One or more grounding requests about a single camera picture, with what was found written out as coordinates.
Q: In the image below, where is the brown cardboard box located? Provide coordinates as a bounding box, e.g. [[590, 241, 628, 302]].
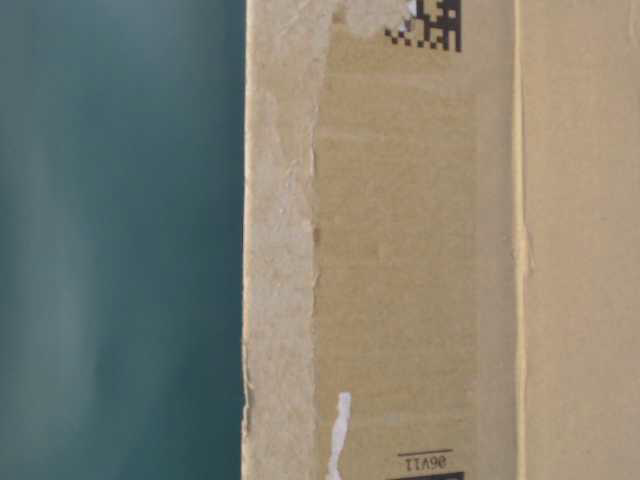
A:
[[241, 1, 639, 479]]

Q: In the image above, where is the blue table cloth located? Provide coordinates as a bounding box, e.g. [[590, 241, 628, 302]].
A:
[[1, 1, 245, 479]]

